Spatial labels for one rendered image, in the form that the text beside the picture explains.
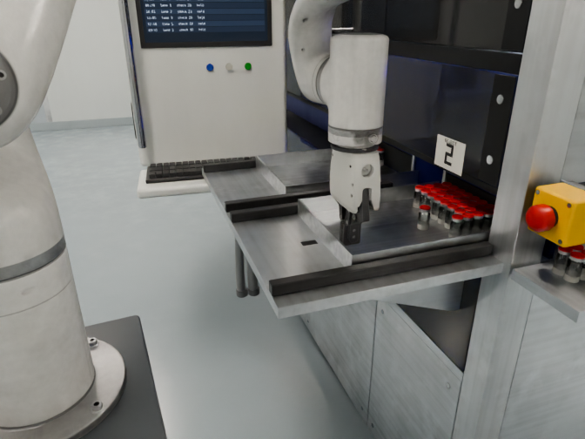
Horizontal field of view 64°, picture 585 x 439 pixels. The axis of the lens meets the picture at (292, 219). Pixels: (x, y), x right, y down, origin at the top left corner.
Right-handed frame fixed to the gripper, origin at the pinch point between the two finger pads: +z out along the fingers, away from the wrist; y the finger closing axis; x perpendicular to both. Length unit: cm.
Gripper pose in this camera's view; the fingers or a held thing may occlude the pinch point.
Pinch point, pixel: (350, 232)
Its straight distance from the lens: 80.9
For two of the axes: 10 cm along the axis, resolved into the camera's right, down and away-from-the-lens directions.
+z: 0.1, 9.1, 4.1
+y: -3.3, -3.8, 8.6
